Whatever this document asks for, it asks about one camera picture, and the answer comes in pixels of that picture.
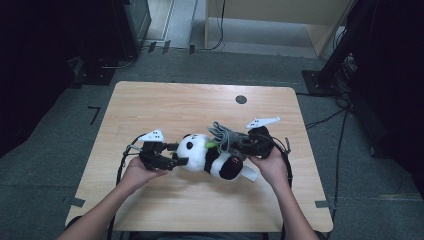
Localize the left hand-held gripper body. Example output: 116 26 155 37
137 128 178 172

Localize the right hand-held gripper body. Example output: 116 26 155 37
245 116 288 160

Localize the gray towel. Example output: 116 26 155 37
206 121 250 158

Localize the panda plush toy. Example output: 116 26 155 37
171 132 260 183

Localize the person's left hand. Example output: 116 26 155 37
122 155 170 194

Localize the person's right hand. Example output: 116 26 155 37
247 146 292 192

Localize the black metal stand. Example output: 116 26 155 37
301 0 379 98

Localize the light wooden cabinet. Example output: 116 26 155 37
204 0 355 58

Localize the dark curtain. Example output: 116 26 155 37
0 0 116 159
346 0 424 201

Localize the left hand-held gripper cable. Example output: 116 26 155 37
105 134 148 240

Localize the hand-held gripper cable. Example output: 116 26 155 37
105 134 148 240
266 134 295 240

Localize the right hand-held gripper cable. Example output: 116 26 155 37
266 134 295 240

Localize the long black floor cable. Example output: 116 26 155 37
328 108 350 221

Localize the looped black floor cable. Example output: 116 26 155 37
97 54 138 71

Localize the hanging black cable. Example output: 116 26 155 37
199 0 226 52

